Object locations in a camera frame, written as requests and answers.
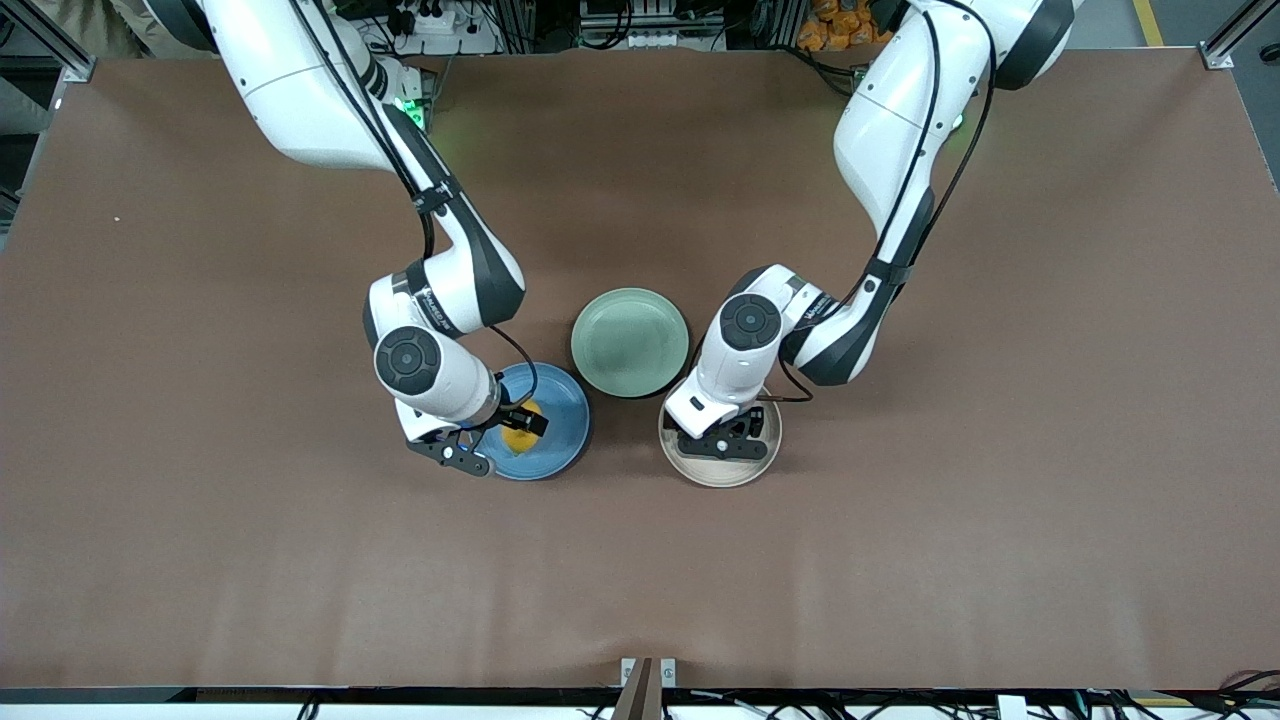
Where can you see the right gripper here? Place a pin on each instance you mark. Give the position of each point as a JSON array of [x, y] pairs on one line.
[[511, 414]]

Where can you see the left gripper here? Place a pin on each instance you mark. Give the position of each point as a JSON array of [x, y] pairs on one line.
[[748, 420]]

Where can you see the yellow lemon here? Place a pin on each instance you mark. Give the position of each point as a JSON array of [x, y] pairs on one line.
[[520, 442]]

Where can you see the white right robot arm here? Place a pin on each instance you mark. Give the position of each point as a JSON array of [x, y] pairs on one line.
[[320, 110]]

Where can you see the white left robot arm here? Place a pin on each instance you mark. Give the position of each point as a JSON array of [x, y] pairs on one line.
[[890, 130]]

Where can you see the blue plate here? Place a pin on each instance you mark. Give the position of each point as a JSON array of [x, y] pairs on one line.
[[562, 440]]

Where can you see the beige plate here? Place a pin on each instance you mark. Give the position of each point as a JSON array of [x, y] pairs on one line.
[[720, 474]]

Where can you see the light green plate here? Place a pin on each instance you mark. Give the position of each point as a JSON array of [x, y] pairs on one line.
[[630, 342]]

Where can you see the white power strip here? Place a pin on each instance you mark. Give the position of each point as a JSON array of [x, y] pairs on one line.
[[445, 25]]

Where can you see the orange snack bags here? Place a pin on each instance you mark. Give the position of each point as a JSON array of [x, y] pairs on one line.
[[845, 25]]

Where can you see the grey electronics box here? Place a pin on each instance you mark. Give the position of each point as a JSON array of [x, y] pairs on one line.
[[650, 25]]

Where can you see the person in beige clothing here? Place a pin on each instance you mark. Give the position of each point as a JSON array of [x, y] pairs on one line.
[[90, 25]]

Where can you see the metal mount bracket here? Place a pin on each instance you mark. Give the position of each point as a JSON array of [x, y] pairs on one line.
[[640, 690]]

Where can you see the aluminium frame profile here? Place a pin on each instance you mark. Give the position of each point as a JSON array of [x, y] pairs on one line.
[[65, 60], [1235, 35]]

